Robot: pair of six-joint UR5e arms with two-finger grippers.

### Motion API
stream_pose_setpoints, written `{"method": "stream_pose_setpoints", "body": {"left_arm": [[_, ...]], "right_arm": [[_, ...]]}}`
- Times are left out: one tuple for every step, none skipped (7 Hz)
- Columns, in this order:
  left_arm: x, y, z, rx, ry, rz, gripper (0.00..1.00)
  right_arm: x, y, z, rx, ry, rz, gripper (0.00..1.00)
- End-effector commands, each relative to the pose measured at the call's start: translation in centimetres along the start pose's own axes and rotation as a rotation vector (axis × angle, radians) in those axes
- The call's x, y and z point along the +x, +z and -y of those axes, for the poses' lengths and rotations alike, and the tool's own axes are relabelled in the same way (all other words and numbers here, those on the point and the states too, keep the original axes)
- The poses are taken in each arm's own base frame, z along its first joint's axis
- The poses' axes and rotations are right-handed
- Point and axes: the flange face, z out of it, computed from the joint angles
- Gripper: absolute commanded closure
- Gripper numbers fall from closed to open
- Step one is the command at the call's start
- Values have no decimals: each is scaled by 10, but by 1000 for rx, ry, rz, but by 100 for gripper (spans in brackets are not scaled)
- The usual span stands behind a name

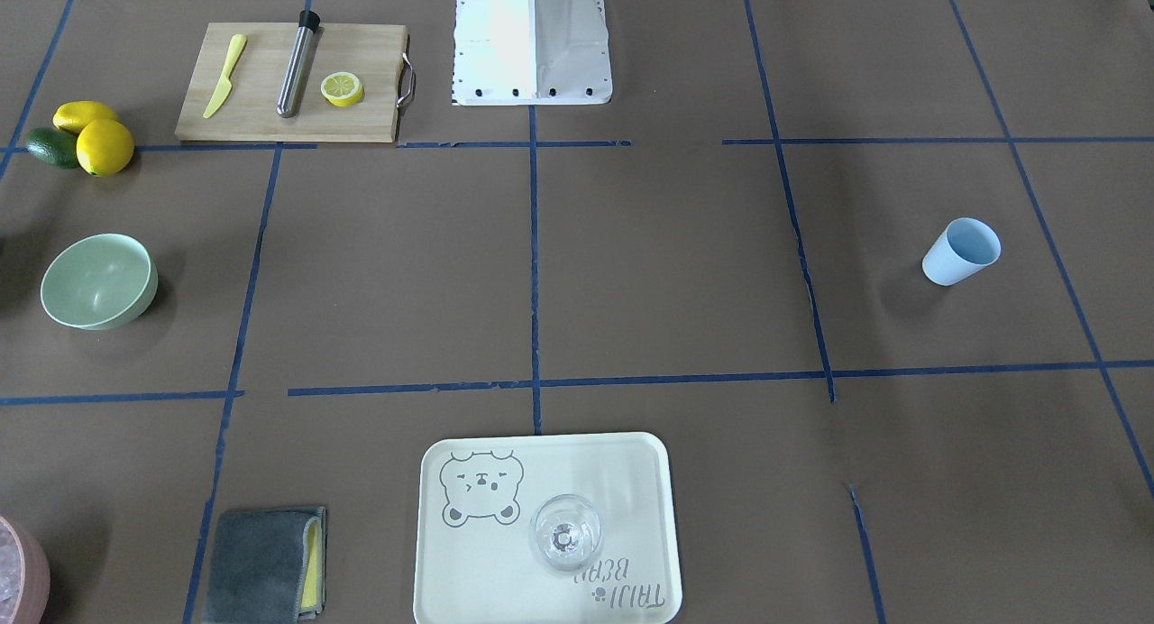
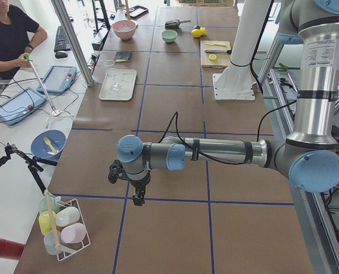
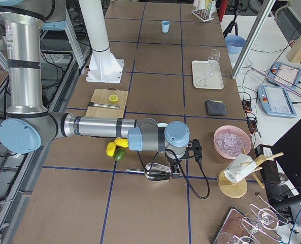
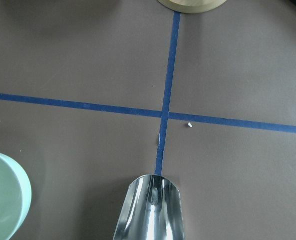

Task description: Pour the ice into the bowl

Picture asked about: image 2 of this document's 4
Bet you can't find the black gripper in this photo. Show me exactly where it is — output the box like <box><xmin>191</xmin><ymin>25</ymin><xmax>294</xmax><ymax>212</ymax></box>
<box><xmin>129</xmin><ymin>172</ymin><xmax>151</xmax><ymax>206</ymax></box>

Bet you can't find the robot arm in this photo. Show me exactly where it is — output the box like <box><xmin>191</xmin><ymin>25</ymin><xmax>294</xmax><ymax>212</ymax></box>
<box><xmin>108</xmin><ymin>1</ymin><xmax>339</xmax><ymax>206</ymax></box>

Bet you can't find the large blue bowl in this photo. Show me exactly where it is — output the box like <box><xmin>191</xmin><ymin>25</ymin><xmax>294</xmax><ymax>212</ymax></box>
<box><xmin>30</xmin><ymin>130</ymin><xmax>66</xmax><ymax>161</ymax></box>

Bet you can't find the green ceramic bowl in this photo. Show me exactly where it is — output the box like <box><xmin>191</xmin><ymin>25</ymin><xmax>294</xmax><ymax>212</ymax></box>
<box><xmin>161</xmin><ymin>30</ymin><xmax>178</xmax><ymax>43</ymax></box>

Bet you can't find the pink bowl with ice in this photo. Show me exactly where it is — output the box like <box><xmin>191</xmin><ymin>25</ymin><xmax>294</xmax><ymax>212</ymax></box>
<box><xmin>112</xmin><ymin>20</ymin><xmax>138</xmax><ymax>40</ymax></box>

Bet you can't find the metal ice scoop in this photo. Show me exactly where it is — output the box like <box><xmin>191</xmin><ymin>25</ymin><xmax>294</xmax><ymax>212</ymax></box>
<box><xmin>165</xmin><ymin>19</ymin><xmax>191</xmax><ymax>29</ymax></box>

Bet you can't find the white cup on rack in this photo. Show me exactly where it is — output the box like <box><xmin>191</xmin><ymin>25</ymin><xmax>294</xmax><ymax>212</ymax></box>
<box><xmin>55</xmin><ymin>206</ymin><xmax>80</xmax><ymax>227</ymax></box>

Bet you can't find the pink cup on rack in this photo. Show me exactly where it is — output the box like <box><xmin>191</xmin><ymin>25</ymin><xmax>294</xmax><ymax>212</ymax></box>
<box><xmin>61</xmin><ymin>223</ymin><xmax>87</xmax><ymax>244</ymax></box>

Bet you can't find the green cup on rack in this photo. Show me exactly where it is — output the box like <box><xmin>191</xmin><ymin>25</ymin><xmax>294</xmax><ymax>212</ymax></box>
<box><xmin>38</xmin><ymin>196</ymin><xmax>60</xmax><ymax>214</ymax></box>

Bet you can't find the yellow cup on rack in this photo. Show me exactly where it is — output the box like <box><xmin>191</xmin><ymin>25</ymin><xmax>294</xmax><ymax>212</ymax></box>
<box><xmin>38</xmin><ymin>210</ymin><xmax>52</xmax><ymax>236</ymax></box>

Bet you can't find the yellow plastic fork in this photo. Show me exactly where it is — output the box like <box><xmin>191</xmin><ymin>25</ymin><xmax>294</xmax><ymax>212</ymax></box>
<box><xmin>43</xmin><ymin>136</ymin><xmax>58</xmax><ymax>155</ymax></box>

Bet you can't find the clear wine glass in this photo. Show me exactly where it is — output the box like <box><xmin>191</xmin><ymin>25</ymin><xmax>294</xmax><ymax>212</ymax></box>
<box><xmin>106</xmin><ymin>67</ymin><xmax>121</xmax><ymax>91</ymax></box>

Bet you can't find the cream serving tray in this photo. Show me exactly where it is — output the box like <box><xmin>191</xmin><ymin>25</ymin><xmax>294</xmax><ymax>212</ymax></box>
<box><xmin>98</xmin><ymin>68</ymin><xmax>137</xmax><ymax>101</ymax></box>

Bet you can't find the grey folded cloth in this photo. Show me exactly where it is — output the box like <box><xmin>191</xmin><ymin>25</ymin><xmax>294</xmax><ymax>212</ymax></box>
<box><xmin>114</xmin><ymin>51</ymin><xmax>133</xmax><ymax>63</ymax></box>

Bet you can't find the red cylinder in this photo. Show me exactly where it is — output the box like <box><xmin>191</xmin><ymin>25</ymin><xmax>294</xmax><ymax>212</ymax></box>
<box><xmin>0</xmin><ymin>238</ymin><xmax>25</xmax><ymax>260</ymax></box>

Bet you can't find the blue teach pendant tablet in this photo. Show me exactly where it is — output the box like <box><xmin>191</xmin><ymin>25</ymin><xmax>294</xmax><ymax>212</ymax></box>
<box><xmin>0</xmin><ymin>87</ymin><xmax>47</xmax><ymax>126</ymax></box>

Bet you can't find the half lemon slice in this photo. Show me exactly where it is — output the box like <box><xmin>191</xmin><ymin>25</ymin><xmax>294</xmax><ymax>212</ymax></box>
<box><xmin>208</xmin><ymin>54</ymin><xmax>217</xmax><ymax>61</ymax></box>

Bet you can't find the wooden cutting board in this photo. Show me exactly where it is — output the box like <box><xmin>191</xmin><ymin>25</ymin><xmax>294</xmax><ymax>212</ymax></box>
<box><xmin>200</xmin><ymin>41</ymin><xmax>232</xmax><ymax>68</ymax></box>

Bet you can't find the black computer mouse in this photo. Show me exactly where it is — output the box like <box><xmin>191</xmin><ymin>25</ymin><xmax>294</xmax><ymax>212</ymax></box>
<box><xmin>55</xmin><ymin>51</ymin><xmax>68</xmax><ymax>59</ymax></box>

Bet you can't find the black keyboard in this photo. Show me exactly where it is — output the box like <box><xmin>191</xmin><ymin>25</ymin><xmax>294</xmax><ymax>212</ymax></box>
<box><xmin>54</xmin><ymin>26</ymin><xmax>71</xmax><ymax>53</ymax></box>

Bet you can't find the yellow plastic knife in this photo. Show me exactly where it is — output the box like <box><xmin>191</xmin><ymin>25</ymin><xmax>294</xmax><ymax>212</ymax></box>
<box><xmin>205</xmin><ymin>42</ymin><xmax>227</xmax><ymax>47</ymax></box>

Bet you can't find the yellow lemon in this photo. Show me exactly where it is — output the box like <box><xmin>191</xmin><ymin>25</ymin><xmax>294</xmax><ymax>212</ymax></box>
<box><xmin>191</xmin><ymin>29</ymin><xmax>202</xmax><ymax>38</ymax></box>
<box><xmin>200</xmin><ymin>27</ymin><xmax>206</xmax><ymax>36</ymax></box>

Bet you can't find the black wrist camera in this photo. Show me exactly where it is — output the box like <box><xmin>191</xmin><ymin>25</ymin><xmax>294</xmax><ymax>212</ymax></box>
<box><xmin>107</xmin><ymin>159</ymin><xmax>128</xmax><ymax>184</ymax></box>

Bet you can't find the white wire cup rack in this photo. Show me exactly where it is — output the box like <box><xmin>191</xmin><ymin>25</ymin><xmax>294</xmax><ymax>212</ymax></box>
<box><xmin>43</xmin><ymin>190</ymin><xmax>91</xmax><ymax>262</ymax></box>

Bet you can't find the black camera tripod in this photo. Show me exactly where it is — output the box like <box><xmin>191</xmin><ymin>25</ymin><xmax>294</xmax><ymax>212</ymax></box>
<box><xmin>0</xmin><ymin>143</ymin><xmax>58</xmax><ymax>196</ymax></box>

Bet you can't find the metal rod green handle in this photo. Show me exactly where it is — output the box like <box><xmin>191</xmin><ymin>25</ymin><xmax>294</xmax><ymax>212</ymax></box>
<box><xmin>23</xmin><ymin>53</ymin><xmax>62</xmax><ymax>116</ymax></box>

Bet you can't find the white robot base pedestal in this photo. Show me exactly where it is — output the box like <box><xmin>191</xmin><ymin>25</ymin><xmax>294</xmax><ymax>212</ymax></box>
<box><xmin>213</xmin><ymin>0</ymin><xmax>273</xmax><ymax>100</ymax></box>

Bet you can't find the knife with metal handle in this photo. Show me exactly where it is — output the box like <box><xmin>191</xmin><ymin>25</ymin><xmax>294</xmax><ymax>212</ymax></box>
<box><xmin>204</xmin><ymin>49</ymin><xmax>232</xmax><ymax>55</ymax></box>

